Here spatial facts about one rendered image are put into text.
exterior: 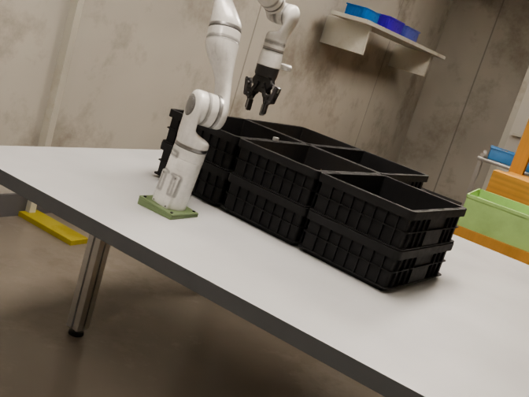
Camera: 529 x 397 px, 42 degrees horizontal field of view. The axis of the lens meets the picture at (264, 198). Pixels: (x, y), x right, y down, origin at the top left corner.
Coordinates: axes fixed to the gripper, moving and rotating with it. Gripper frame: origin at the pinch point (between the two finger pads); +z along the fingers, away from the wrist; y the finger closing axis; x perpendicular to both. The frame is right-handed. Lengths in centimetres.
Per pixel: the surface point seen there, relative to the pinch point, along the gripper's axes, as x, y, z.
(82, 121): 63, -156, 49
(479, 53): 585, -158, -73
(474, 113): 587, -140, -9
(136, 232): -65, 24, 30
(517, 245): 168, 54, 38
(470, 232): 163, 31, 41
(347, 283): -26, 63, 30
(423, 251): -4, 71, 19
